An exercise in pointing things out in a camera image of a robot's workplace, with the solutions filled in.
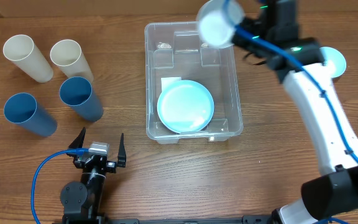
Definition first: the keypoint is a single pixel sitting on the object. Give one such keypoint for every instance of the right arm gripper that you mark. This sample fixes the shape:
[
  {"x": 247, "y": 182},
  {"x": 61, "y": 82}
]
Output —
[{"x": 239, "y": 39}]

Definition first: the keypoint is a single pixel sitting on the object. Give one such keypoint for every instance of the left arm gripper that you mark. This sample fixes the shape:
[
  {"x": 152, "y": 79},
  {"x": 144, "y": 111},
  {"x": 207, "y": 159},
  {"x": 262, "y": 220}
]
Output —
[{"x": 121, "y": 157}]

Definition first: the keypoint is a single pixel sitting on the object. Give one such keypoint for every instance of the grey bowl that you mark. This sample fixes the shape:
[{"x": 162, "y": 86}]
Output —
[{"x": 215, "y": 25}]

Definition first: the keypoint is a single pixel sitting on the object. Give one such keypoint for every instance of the light blue plate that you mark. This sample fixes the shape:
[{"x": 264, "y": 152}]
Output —
[{"x": 185, "y": 106}]

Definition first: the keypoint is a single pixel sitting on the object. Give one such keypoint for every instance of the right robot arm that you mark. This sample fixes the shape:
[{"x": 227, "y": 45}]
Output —
[{"x": 302, "y": 70}]

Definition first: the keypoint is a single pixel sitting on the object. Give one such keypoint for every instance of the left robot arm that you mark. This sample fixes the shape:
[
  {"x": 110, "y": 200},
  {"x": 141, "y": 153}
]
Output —
[{"x": 81, "y": 200}]

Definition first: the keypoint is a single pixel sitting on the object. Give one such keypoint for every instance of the blue cup near bin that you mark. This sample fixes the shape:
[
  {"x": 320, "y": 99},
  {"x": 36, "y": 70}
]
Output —
[{"x": 79, "y": 95}]

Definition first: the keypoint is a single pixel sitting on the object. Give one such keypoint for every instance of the light blue bowl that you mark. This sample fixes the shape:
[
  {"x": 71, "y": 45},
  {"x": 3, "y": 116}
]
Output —
[{"x": 335, "y": 62}]

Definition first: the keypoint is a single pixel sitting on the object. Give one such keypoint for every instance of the blue cup far left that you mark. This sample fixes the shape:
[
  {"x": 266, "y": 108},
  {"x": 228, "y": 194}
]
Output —
[{"x": 24, "y": 110}]

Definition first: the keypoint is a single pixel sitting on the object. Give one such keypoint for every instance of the clear plastic storage bin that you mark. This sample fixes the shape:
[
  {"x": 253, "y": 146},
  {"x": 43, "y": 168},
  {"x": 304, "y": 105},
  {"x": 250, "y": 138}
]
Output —
[{"x": 175, "y": 50}]

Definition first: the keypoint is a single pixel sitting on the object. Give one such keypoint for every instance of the white label in bin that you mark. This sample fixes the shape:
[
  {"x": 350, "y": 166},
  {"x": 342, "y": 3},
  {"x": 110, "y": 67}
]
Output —
[{"x": 166, "y": 82}]

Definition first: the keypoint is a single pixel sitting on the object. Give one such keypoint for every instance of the cream cup near bin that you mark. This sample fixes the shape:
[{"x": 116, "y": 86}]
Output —
[{"x": 68, "y": 56}]

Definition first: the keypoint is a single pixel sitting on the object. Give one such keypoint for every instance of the cream cup far left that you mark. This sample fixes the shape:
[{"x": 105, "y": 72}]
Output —
[{"x": 22, "y": 51}]

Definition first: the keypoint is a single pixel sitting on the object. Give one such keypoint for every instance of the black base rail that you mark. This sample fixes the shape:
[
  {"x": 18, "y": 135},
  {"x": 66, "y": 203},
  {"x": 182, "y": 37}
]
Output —
[{"x": 246, "y": 219}]

